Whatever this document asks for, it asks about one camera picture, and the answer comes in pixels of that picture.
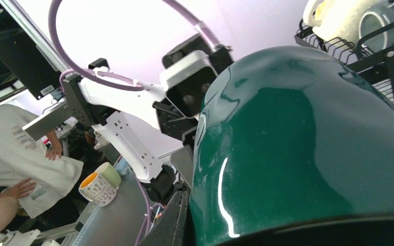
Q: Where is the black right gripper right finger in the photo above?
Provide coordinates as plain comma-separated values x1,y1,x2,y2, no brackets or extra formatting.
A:
222,213,394,245

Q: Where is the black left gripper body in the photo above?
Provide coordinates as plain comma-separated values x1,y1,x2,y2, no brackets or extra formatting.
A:
152,100,198,150

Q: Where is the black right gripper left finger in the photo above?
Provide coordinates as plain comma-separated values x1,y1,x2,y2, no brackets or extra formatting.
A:
140,191,189,246

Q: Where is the dark green mug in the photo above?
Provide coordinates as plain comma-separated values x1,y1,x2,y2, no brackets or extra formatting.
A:
189,47,394,245

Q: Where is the cream white ribbed mug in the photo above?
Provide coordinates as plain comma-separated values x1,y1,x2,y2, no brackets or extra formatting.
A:
303,0,378,44

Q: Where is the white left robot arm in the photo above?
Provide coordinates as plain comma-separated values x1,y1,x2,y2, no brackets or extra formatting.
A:
24,58,198,204

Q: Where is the light green mug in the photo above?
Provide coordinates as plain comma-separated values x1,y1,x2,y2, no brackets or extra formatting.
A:
95,162,122,190

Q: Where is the orange-lined patterned mug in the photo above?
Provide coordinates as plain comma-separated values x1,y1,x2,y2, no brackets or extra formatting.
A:
78,172,117,207

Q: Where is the person in white shirt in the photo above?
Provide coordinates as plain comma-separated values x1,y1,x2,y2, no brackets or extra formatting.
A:
0,104,84,227

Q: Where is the black monitor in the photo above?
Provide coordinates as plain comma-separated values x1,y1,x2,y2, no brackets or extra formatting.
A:
0,4,64,100

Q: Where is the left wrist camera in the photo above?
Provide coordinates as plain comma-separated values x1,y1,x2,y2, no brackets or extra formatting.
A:
160,34,233,118

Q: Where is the black wire dish rack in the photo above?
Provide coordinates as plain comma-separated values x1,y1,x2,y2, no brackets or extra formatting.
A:
294,21,394,103

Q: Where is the grey-green mug black handle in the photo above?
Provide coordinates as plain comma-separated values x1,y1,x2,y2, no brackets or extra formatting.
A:
358,1,394,52

